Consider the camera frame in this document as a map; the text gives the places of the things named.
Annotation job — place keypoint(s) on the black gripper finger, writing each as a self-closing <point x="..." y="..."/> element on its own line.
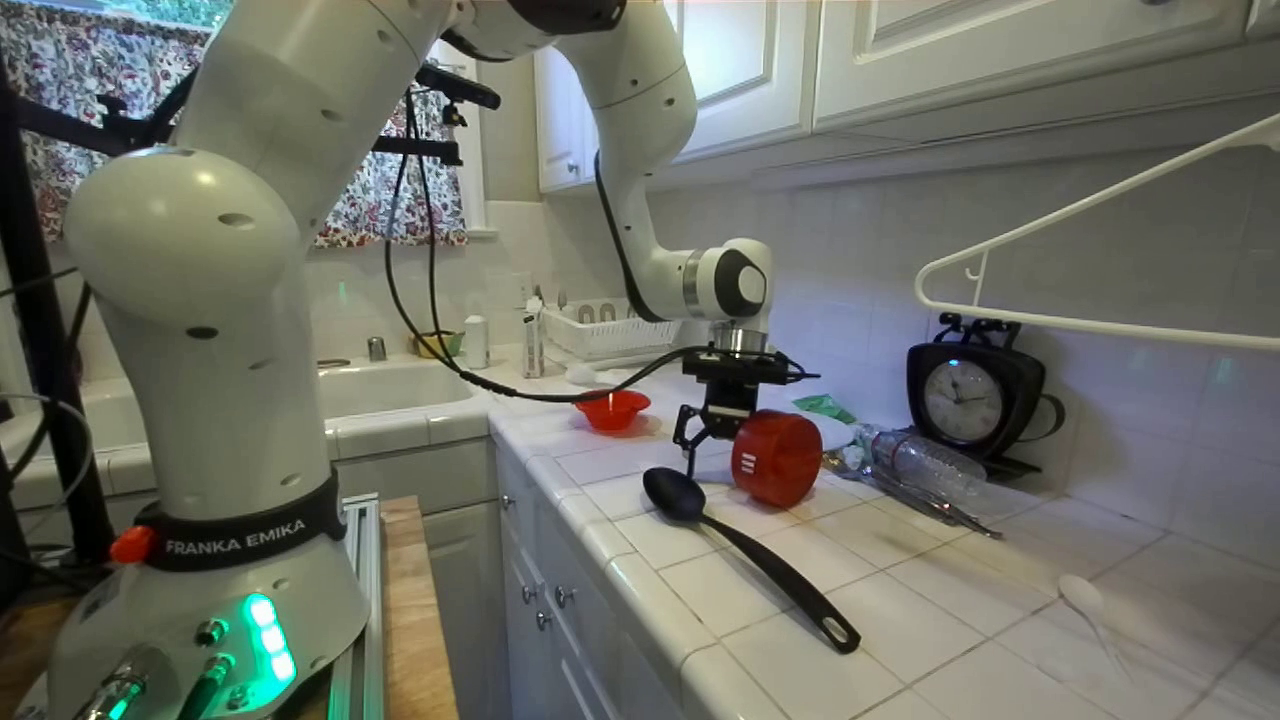
<point x="688" y="433"/>

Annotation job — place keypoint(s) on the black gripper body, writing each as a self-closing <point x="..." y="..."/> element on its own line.
<point x="730" y="386"/>

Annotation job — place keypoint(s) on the red round container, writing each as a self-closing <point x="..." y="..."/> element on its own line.
<point x="779" y="456"/>

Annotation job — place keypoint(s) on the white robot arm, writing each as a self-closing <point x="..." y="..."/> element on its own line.
<point x="196" y="256"/>

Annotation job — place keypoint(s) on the red bowl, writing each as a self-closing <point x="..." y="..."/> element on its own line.
<point x="613" y="410"/>

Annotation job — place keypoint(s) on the black plastic serving spoon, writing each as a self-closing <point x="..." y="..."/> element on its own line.
<point x="680" y="503"/>

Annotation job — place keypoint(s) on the green sponge packet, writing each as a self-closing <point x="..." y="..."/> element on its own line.
<point x="828" y="410"/>

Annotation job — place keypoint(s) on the white dish rack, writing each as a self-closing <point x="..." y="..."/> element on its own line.
<point x="605" y="334"/>

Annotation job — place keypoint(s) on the clear plastic bottle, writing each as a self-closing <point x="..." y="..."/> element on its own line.
<point x="910" y="456"/>

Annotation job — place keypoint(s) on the black desk clock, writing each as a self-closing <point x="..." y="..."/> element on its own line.
<point x="978" y="392"/>

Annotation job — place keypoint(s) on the white lower cabinets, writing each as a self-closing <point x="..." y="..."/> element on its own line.
<point x="528" y="620"/>

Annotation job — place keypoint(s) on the white cabinets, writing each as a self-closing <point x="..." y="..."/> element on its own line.
<point x="903" y="75"/>
<point x="528" y="620"/>

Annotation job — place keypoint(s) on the white kitchen sink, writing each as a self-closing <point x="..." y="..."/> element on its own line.
<point x="402" y="428"/>

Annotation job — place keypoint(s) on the white upper cabinets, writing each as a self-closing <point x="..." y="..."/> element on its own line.
<point x="903" y="75"/>

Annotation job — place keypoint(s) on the white plastic spoon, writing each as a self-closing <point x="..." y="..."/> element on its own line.
<point x="1093" y="608"/>

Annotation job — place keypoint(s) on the floral curtain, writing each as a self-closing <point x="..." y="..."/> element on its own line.
<point x="315" y="98"/>

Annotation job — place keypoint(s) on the white wire hanger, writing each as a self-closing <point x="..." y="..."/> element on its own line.
<point x="1186" y="252"/>

